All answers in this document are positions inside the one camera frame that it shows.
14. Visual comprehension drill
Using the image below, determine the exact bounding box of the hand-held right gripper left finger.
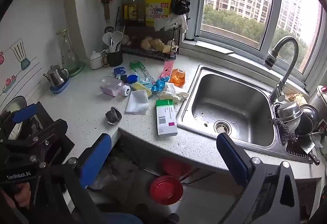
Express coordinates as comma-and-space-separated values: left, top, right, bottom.
36, 133, 112, 224

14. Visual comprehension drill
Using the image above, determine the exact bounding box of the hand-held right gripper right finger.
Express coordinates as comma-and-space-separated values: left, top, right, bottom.
216, 133, 301, 224

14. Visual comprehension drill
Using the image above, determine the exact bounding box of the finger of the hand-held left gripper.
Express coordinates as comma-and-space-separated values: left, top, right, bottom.
30, 119, 68, 149
0, 104, 39, 138

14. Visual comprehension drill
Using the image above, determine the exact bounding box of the white paper towel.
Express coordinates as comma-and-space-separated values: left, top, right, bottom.
125, 90, 151, 115

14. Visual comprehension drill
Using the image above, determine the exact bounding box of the red plastic basin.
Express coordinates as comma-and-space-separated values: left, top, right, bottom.
150, 175, 184, 205

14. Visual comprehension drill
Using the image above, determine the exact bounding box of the yellow bristle scrub brush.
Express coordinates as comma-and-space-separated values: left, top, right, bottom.
131, 82, 150, 92

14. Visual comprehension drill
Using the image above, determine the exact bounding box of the green blister package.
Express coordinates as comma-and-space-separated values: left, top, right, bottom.
129, 61, 155, 88

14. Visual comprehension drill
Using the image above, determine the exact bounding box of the person's left hand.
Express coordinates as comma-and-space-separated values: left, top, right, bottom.
11, 183, 32, 211

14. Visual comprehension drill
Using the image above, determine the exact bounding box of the dark cooking pan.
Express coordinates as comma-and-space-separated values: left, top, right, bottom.
0, 96, 27, 140

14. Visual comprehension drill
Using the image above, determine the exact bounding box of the grey plastic bag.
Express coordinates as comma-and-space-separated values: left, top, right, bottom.
89, 156, 143, 190

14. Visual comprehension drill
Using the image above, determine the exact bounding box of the blue dish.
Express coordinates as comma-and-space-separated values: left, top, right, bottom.
49, 78, 70, 94

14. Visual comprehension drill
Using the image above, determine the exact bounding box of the steel teapot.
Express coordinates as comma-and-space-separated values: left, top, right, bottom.
43, 65, 69, 87

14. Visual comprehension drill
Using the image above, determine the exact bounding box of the grey crumpled wad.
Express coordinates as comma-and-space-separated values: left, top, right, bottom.
105, 107, 122, 126

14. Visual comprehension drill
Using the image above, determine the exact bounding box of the steel sink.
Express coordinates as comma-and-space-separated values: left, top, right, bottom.
176, 64, 317, 163

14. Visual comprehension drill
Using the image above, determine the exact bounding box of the steel wool scrubber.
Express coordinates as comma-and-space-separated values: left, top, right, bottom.
273, 118, 298, 143

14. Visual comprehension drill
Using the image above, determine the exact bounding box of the black drain tray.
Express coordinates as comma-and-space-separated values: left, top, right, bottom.
283, 135, 315, 163

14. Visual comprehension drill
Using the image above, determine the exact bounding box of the green tray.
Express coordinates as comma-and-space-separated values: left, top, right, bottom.
67, 62, 85, 77

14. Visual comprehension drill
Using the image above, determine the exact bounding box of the glass carafe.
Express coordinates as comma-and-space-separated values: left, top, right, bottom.
56, 28, 81, 74

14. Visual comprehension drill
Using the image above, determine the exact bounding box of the steel bowl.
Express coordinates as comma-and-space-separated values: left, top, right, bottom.
277, 101, 304, 122
296, 105, 320, 135

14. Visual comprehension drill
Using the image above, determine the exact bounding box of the clear pink bottle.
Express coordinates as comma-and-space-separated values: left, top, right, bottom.
99, 76, 131, 97

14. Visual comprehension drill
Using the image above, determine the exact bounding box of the kitchen knife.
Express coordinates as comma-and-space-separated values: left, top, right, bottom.
300, 141, 321, 166

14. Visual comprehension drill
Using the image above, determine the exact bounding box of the green white medicine box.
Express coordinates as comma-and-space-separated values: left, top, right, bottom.
156, 100, 178, 137

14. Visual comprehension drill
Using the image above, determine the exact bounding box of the white ceramic pot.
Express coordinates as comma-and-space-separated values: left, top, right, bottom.
88, 50, 106, 70

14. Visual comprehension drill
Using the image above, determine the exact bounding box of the yellow cloth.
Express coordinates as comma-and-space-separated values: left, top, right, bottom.
288, 93, 307, 106

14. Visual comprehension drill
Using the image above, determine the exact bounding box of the crumpled white tissue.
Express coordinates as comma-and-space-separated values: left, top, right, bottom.
156, 82, 189, 104

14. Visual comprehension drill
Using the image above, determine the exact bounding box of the blue plastic wrapper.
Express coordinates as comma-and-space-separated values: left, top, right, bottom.
151, 76, 170, 93

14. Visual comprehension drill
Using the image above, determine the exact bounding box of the orange plastic container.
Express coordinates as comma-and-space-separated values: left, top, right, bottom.
169, 68, 186, 87

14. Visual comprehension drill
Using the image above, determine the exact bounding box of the steel faucet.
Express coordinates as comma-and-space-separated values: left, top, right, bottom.
264, 36, 299, 102

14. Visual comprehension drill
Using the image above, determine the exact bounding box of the white plastic spoon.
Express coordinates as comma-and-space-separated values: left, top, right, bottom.
102, 32, 113, 47
112, 31, 124, 52

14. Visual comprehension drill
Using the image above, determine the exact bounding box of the pink plastic wrapper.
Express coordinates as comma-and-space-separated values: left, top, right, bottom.
160, 61, 175, 79

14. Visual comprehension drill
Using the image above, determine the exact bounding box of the red white container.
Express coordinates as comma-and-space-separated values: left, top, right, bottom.
317, 85, 327, 102

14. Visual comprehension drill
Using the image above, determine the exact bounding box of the ginger root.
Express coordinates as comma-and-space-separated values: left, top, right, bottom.
149, 38, 171, 53
140, 36, 154, 50

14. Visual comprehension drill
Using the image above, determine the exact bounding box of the oil bottle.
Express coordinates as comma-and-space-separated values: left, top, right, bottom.
128, 0, 138, 21
121, 0, 129, 21
138, 0, 146, 23

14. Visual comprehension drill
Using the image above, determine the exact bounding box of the white plastic bag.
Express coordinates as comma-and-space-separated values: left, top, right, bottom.
154, 13, 188, 33

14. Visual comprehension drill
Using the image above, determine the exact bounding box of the black plastic bag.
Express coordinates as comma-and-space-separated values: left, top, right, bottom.
171, 0, 191, 16

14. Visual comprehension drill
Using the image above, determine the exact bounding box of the yellow detergent jug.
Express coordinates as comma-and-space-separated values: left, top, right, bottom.
145, 0, 173, 27

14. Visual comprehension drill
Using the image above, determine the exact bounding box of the cartoon wall sticker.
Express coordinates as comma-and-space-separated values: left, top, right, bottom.
0, 38, 43, 107

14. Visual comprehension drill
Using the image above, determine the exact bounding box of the black wire rack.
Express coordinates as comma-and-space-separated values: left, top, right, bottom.
114, 6, 182, 61

